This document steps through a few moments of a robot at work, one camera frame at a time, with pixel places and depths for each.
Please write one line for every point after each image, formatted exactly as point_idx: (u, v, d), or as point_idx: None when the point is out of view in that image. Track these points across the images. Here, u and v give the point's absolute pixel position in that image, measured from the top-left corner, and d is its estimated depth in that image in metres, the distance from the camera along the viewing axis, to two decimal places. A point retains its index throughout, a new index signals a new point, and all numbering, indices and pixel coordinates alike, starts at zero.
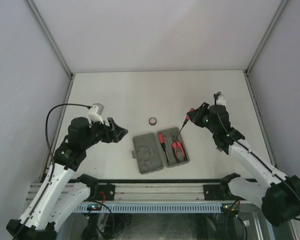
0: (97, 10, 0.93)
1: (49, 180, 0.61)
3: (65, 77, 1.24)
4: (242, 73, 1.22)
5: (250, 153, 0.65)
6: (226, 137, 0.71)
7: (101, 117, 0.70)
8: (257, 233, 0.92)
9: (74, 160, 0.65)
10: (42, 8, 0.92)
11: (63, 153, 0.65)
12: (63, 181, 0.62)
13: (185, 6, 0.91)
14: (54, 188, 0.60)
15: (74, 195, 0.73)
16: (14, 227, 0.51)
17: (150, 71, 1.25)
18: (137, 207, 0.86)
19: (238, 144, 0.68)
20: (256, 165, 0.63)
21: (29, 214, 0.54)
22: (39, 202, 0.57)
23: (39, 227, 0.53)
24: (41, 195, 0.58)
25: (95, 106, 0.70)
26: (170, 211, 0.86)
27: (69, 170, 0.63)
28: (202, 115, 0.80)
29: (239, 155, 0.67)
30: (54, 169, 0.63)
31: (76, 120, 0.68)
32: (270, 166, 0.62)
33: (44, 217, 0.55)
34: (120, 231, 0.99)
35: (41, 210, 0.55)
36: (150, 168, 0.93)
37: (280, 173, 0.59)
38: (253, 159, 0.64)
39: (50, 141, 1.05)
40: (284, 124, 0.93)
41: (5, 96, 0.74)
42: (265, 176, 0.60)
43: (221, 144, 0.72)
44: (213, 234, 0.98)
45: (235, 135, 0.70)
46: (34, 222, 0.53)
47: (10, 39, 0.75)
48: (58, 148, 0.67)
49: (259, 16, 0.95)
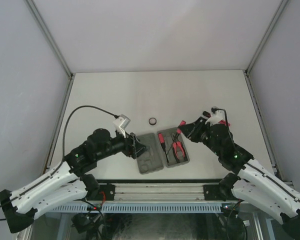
0: (97, 10, 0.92)
1: (51, 174, 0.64)
3: (65, 77, 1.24)
4: (242, 73, 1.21)
5: (265, 177, 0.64)
6: (235, 159, 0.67)
7: (124, 131, 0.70)
8: (257, 233, 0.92)
9: (80, 168, 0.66)
10: (42, 8, 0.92)
11: (77, 156, 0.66)
12: (62, 181, 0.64)
13: (185, 6, 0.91)
14: (50, 184, 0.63)
15: (69, 192, 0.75)
16: (3, 198, 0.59)
17: (150, 71, 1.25)
18: (138, 207, 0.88)
19: (248, 166, 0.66)
20: (276, 190, 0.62)
21: (19, 194, 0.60)
22: (32, 189, 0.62)
23: (19, 210, 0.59)
24: (38, 184, 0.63)
25: (121, 118, 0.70)
26: (170, 211, 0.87)
27: (73, 174, 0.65)
28: (200, 132, 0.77)
29: (254, 179, 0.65)
30: (60, 166, 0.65)
31: (98, 131, 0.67)
32: (289, 189, 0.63)
33: (28, 203, 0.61)
34: (120, 231, 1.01)
35: (29, 197, 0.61)
36: (150, 168, 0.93)
37: None
38: (271, 184, 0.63)
39: (50, 142, 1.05)
40: (284, 124, 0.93)
41: (5, 96, 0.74)
42: (288, 203, 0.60)
43: (230, 166, 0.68)
44: (213, 234, 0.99)
45: (243, 155, 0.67)
46: (18, 204, 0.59)
47: (10, 39, 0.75)
48: (76, 148, 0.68)
49: (260, 16, 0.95)
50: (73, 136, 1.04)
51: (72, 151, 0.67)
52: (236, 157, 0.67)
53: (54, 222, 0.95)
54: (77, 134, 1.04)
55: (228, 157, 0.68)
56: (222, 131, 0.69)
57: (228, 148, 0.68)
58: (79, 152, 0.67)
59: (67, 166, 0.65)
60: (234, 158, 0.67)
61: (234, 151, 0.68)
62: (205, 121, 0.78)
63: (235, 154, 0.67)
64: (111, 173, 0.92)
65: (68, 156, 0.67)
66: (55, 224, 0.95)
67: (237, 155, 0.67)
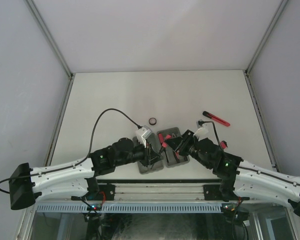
0: (97, 10, 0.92)
1: (75, 165, 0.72)
3: (65, 77, 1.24)
4: (242, 73, 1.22)
5: (260, 173, 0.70)
6: (226, 167, 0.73)
7: (145, 142, 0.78)
8: (257, 233, 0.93)
9: (100, 169, 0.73)
10: (42, 8, 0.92)
11: (101, 157, 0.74)
12: (81, 174, 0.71)
13: (186, 6, 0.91)
14: (72, 173, 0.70)
15: (73, 186, 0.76)
16: (24, 171, 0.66)
17: (150, 71, 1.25)
18: (137, 207, 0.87)
19: (242, 168, 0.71)
20: (274, 182, 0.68)
21: (40, 173, 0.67)
22: (53, 172, 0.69)
23: (34, 187, 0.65)
24: (60, 169, 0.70)
25: (143, 129, 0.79)
26: (170, 211, 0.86)
27: (92, 173, 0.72)
28: (188, 144, 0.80)
29: (252, 179, 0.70)
30: (85, 160, 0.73)
31: (125, 140, 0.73)
32: (285, 177, 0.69)
33: (45, 185, 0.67)
34: (120, 231, 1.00)
35: (48, 179, 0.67)
36: (150, 168, 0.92)
37: (297, 179, 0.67)
38: (268, 178, 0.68)
39: (50, 142, 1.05)
40: (283, 124, 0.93)
41: (5, 96, 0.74)
42: (290, 190, 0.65)
43: (225, 176, 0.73)
44: (213, 234, 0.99)
45: (232, 161, 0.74)
46: (36, 181, 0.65)
47: (11, 40, 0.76)
48: (100, 149, 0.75)
49: (260, 16, 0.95)
50: (72, 136, 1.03)
51: (98, 151, 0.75)
52: (227, 164, 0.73)
53: (54, 222, 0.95)
54: (77, 134, 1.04)
55: (220, 166, 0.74)
56: (209, 145, 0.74)
57: (217, 159, 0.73)
58: (103, 154, 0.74)
59: (91, 162, 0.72)
60: (225, 166, 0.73)
61: (224, 159, 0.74)
62: (192, 134, 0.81)
63: (225, 163, 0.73)
64: (111, 173, 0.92)
65: (93, 153, 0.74)
66: (55, 224, 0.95)
67: (228, 163, 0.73)
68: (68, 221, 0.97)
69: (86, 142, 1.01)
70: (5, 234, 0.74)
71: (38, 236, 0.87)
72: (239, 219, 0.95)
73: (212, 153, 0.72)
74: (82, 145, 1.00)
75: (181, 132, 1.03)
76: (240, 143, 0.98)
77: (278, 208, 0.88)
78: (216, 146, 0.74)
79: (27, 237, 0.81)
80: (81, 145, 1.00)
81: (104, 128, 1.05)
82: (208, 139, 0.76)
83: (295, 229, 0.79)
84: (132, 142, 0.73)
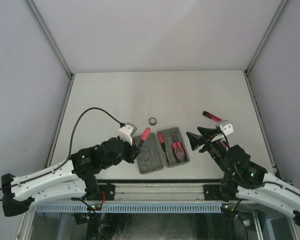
0: (97, 10, 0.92)
1: (54, 169, 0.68)
3: (65, 77, 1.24)
4: (242, 73, 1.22)
5: (284, 188, 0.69)
6: (251, 177, 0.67)
7: (131, 139, 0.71)
8: (257, 233, 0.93)
9: (83, 171, 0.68)
10: (42, 8, 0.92)
11: (83, 157, 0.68)
12: (63, 179, 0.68)
13: (185, 6, 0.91)
14: (52, 179, 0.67)
15: (69, 188, 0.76)
16: (6, 182, 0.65)
17: (150, 71, 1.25)
18: (138, 207, 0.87)
19: (266, 181, 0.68)
20: (295, 199, 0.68)
21: (19, 182, 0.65)
22: (32, 180, 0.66)
23: (16, 197, 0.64)
24: (39, 176, 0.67)
25: (128, 127, 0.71)
26: (170, 211, 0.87)
27: (75, 175, 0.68)
28: (212, 146, 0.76)
29: (274, 193, 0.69)
30: (65, 164, 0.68)
31: (114, 139, 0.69)
32: None
33: (26, 193, 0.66)
34: (120, 231, 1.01)
35: (28, 187, 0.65)
36: (150, 168, 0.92)
37: None
38: (290, 195, 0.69)
39: (50, 142, 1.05)
40: (284, 125, 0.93)
41: (5, 96, 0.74)
42: None
43: (247, 186, 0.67)
44: (213, 234, 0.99)
45: (257, 171, 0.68)
46: (16, 192, 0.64)
47: (10, 39, 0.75)
48: (85, 149, 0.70)
49: (259, 17, 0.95)
50: (72, 136, 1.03)
51: (82, 151, 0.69)
52: (252, 174, 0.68)
53: (54, 222, 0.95)
54: (77, 134, 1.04)
55: (245, 175, 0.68)
56: (241, 154, 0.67)
57: (245, 168, 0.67)
58: (86, 154, 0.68)
59: (72, 165, 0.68)
60: (251, 176, 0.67)
61: (248, 168, 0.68)
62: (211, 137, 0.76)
63: (250, 172, 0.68)
64: (111, 173, 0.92)
65: (75, 155, 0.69)
66: (55, 224, 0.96)
67: (253, 173, 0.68)
68: (68, 221, 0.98)
69: (86, 142, 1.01)
70: (5, 234, 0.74)
71: (38, 236, 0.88)
72: (240, 219, 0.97)
73: (244, 164, 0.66)
74: (82, 145, 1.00)
75: (181, 132, 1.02)
76: (240, 144, 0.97)
77: None
78: (247, 155, 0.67)
79: (27, 237, 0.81)
80: (81, 145, 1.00)
81: (103, 128, 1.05)
82: (238, 146, 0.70)
83: (296, 230, 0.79)
84: (121, 141, 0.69)
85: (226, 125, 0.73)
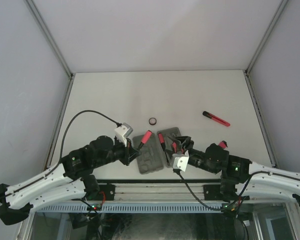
0: (97, 10, 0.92)
1: (46, 175, 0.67)
3: (65, 77, 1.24)
4: (242, 73, 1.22)
5: (271, 174, 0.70)
6: (236, 171, 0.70)
7: (125, 140, 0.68)
8: (257, 233, 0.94)
9: (75, 172, 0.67)
10: (42, 9, 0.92)
11: (74, 159, 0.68)
12: (56, 182, 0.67)
13: (185, 6, 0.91)
14: (45, 184, 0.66)
15: (67, 190, 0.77)
16: (0, 192, 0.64)
17: (150, 71, 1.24)
18: (137, 207, 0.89)
19: (252, 173, 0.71)
20: (285, 181, 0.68)
21: (13, 191, 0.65)
22: (26, 187, 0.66)
23: (13, 206, 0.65)
24: (33, 182, 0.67)
25: (124, 127, 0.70)
26: (170, 211, 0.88)
27: (67, 177, 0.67)
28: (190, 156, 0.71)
29: (263, 180, 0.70)
30: (56, 167, 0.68)
31: (103, 138, 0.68)
32: (293, 175, 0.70)
33: (21, 201, 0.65)
34: (120, 231, 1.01)
35: (22, 195, 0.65)
36: (150, 168, 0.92)
37: None
38: (280, 179, 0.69)
39: (50, 142, 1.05)
40: (284, 124, 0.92)
41: (5, 96, 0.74)
42: None
43: (236, 181, 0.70)
44: (213, 234, 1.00)
45: (241, 165, 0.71)
46: (11, 201, 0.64)
47: (10, 39, 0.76)
48: (75, 150, 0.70)
49: (260, 16, 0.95)
50: (72, 136, 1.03)
51: (72, 153, 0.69)
52: (237, 169, 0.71)
53: (54, 222, 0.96)
54: (77, 134, 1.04)
55: (230, 172, 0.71)
56: (218, 151, 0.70)
57: (227, 164, 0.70)
58: (77, 155, 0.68)
59: (63, 168, 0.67)
60: (235, 171, 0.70)
61: (232, 164, 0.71)
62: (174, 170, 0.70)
63: (235, 167, 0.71)
64: (111, 173, 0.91)
65: (65, 157, 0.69)
66: (55, 224, 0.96)
67: (237, 167, 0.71)
68: (68, 222, 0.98)
69: (86, 142, 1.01)
70: (6, 236, 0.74)
71: (39, 236, 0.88)
72: (240, 219, 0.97)
73: (223, 161, 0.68)
74: (81, 145, 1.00)
75: (181, 132, 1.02)
76: (240, 144, 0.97)
77: (279, 208, 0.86)
78: (226, 152, 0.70)
79: (27, 237, 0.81)
80: (81, 146, 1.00)
81: (103, 128, 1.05)
82: (213, 144, 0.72)
83: (295, 230, 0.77)
84: (111, 139, 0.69)
85: (177, 161, 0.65)
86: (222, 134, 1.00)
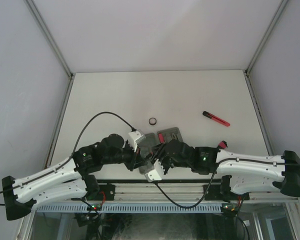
0: (97, 10, 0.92)
1: (56, 169, 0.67)
3: (65, 77, 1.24)
4: (242, 73, 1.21)
5: (239, 160, 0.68)
6: (203, 161, 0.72)
7: (136, 145, 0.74)
8: (257, 233, 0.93)
9: (85, 168, 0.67)
10: (42, 9, 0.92)
11: (84, 155, 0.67)
12: (65, 177, 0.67)
13: (185, 5, 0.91)
14: (53, 178, 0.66)
15: (70, 188, 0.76)
16: (7, 184, 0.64)
17: (150, 70, 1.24)
18: (137, 207, 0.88)
19: (219, 161, 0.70)
20: (255, 167, 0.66)
21: (21, 184, 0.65)
22: (34, 181, 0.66)
23: (19, 199, 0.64)
24: (41, 176, 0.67)
25: (137, 133, 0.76)
26: (171, 211, 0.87)
27: (77, 172, 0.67)
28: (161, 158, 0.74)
29: (232, 167, 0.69)
30: (67, 162, 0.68)
31: (114, 136, 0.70)
32: (263, 159, 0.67)
33: (29, 194, 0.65)
34: (120, 231, 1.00)
35: (30, 188, 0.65)
36: None
37: (275, 158, 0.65)
38: (249, 165, 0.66)
39: (50, 142, 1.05)
40: (284, 123, 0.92)
41: (5, 96, 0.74)
42: (271, 171, 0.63)
43: (206, 170, 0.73)
44: (213, 234, 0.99)
45: (209, 154, 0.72)
46: (19, 193, 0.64)
47: (11, 39, 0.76)
48: (85, 146, 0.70)
49: (260, 16, 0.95)
50: (72, 136, 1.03)
51: (83, 148, 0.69)
52: (205, 158, 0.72)
53: (54, 222, 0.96)
54: (76, 134, 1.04)
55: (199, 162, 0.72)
56: (176, 144, 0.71)
57: (188, 154, 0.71)
58: (88, 151, 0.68)
59: (73, 164, 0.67)
60: (203, 160, 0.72)
61: (200, 154, 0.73)
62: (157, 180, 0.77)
63: (203, 157, 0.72)
64: (111, 173, 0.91)
65: (76, 153, 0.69)
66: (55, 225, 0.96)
67: (206, 156, 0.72)
68: (68, 222, 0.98)
69: (85, 142, 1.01)
70: (6, 235, 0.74)
71: (39, 236, 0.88)
72: (240, 219, 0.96)
73: (182, 151, 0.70)
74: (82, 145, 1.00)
75: (181, 132, 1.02)
76: (240, 144, 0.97)
77: (279, 208, 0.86)
78: (182, 143, 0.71)
79: (27, 237, 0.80)
80: (81, 145, 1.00)
81: (102, 128, 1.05)
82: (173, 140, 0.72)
83: (295, 230, 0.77)
84: (121, 137, 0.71)
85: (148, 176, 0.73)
86: (222, 134, 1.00)
